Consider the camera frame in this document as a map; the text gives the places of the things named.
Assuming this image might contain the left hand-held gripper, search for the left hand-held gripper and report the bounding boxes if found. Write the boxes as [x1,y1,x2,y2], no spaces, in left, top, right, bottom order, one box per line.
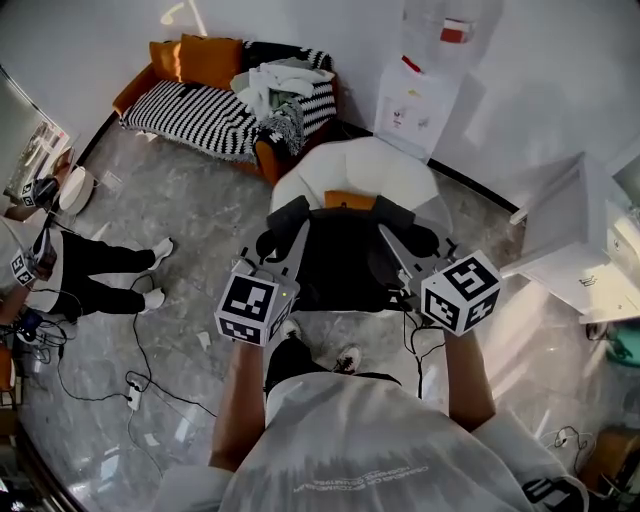
[214,218,312,347]

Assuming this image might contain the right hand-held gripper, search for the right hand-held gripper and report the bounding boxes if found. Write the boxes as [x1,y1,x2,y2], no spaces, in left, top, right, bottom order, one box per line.
[378,225,502,336]

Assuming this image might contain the black backpack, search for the black backpack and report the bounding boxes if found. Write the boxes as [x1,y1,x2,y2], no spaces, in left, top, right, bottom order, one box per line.
[264,194,441,314]

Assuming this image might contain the white round armchair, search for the white round armchair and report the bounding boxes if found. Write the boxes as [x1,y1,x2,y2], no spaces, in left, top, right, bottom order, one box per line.
[269,135,451,236]

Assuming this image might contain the person's right forearm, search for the person's right forearm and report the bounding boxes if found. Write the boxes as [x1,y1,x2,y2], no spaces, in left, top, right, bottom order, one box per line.
[442,327,497,434]

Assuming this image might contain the person's left forearm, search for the person's left forearm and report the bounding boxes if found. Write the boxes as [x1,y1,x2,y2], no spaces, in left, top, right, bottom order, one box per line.
[208,339,266,471]

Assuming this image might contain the small orange cushion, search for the small orange cushion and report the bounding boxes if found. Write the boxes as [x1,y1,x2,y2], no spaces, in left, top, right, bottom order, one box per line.
[323,189,377,211]

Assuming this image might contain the person's black trousers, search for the person's black trousers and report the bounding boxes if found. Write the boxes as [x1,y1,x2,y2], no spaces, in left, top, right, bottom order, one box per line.
[263,334,401,396]

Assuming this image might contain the grey fringed scarf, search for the grey fringed scarf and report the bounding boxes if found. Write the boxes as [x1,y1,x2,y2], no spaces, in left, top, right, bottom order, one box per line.
[256,102,306,157]

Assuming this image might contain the person's right shoe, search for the person's right shoe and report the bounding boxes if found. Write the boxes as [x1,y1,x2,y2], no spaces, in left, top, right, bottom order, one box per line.
[333,343,363,375]

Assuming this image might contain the white water dispenser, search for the white water dispenser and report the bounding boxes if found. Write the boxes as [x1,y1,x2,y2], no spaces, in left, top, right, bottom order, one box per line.
[374,64,460,162]

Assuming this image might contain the white washbasin cabinet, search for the white washbasin cabinet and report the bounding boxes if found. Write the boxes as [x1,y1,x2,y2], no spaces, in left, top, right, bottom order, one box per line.
[501,152,640,326]

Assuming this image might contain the black white striped blanket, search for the black white striped blanket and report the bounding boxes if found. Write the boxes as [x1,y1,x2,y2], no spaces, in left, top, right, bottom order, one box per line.
[121,79,261,165]

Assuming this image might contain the person's white t-shirt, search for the person's white t-shirt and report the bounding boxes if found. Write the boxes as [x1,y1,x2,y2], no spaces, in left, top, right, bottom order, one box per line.
[159,372,591,512]

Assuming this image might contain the black sandal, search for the black sandal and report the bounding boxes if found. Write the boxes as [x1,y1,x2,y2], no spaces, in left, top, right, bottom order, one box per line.
[584,322,617,344]

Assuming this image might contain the white round stool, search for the white round stool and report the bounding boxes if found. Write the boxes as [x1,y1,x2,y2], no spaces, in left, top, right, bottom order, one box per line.
[58,166,96,217]

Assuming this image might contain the orange couch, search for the orange couch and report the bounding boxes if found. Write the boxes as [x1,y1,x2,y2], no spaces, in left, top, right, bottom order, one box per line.
[112,35,341,187]

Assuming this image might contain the clear water bottle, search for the clear water bottle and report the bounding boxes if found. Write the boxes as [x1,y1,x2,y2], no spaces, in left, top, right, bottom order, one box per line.
[401,0,504,76]

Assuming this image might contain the teal bag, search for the teal bag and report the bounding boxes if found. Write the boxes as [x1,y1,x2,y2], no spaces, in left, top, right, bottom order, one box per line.
[607,324,640,370]

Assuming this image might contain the blue handheld device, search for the blue handheld device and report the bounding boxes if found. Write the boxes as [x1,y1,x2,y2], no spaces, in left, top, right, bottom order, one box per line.
[13,308,44,344]

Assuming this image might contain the leaning framed panel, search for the leaning framed panel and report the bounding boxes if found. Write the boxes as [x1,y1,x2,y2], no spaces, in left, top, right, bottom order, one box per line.
[3,117,77,201]

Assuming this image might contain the brown cardboard box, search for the brown cardboard box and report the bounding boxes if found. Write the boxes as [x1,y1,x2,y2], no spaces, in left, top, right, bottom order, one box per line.
[582,427,640,494]

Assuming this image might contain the orange chair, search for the orange chair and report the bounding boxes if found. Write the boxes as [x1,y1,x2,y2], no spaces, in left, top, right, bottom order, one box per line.
[0,344,21,406]

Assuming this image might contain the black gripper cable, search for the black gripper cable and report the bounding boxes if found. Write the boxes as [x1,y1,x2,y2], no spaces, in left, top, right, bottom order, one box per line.
[409,312,447,401]

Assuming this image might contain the black floor cable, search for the black floor cable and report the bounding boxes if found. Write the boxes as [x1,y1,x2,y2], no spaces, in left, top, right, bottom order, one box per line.
[54,272,219,419]

